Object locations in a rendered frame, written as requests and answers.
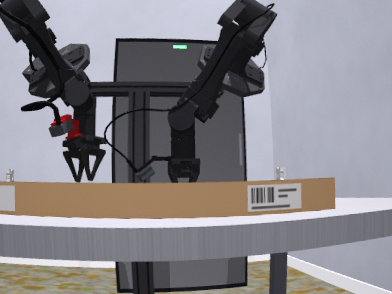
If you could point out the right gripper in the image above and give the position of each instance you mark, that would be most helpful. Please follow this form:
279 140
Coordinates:
76 140

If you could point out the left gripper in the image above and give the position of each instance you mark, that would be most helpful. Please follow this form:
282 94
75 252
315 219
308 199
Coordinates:
180 149

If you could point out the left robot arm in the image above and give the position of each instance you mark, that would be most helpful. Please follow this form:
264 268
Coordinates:
227 50

